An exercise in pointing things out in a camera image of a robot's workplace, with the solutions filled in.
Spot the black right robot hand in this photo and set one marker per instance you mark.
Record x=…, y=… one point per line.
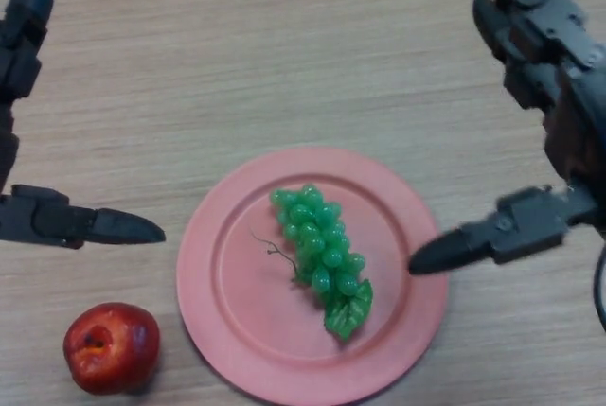
x=577, y=131

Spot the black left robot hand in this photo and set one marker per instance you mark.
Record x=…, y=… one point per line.
x=42, y=221

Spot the green grapes bunch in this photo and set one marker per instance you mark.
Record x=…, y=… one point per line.
x=317, y=245

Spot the pink round plate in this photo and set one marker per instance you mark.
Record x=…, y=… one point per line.
x=246, y=311

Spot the red apple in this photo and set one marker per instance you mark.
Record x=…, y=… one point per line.
x=113, y=349

